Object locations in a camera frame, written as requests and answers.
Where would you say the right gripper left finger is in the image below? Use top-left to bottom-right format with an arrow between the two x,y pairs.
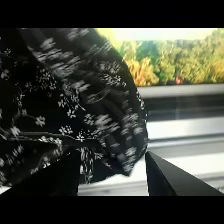
0,150 -> 82,197

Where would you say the black floral shirt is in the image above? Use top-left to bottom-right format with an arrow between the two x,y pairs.
0,27 -> 149,188

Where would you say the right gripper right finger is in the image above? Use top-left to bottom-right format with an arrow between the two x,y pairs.
144,150 -> 224,197

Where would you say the silver frame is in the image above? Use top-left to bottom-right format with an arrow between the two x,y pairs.
77,83 -> 224,197

